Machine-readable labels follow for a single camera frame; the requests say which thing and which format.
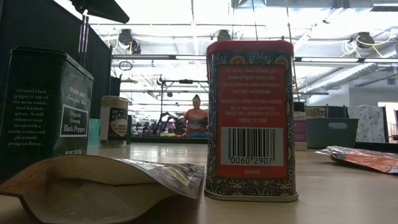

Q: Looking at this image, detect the tan-lidded spice jar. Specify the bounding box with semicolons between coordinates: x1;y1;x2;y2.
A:
305;106;326;119
99;95;129;147

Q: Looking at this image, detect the orange spice pouch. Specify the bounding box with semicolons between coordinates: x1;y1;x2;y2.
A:
314;145;398;175

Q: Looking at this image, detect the black curtain partition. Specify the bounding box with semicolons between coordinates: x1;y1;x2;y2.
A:
0;0;113;119

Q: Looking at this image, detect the dark green pepper tin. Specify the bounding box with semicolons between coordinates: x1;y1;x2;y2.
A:
0;45;95;184
126;114;134;145

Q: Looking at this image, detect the teal plastic bin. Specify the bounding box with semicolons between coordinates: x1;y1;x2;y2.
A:
88;118;101;147

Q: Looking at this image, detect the person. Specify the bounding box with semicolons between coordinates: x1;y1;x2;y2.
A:
183;94;209;137

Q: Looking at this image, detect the brown spice pouch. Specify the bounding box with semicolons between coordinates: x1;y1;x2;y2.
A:
0;154;206;224

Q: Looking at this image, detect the red smoked paprika tin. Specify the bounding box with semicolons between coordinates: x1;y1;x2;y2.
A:
204;39;299;203

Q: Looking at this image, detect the blue-grey plastic bin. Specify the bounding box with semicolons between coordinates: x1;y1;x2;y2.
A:
305;117;360;149

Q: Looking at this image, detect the white patterned cloth board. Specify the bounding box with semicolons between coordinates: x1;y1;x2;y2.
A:
346;104;387;144

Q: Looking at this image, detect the black ceiling cord reel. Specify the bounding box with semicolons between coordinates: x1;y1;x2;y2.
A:
356;31;376;49
130;39;142;55
118;29;134;46
216;29;233;41

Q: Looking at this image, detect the black metal rig frame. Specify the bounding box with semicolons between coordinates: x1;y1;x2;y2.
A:
159;77;210;125

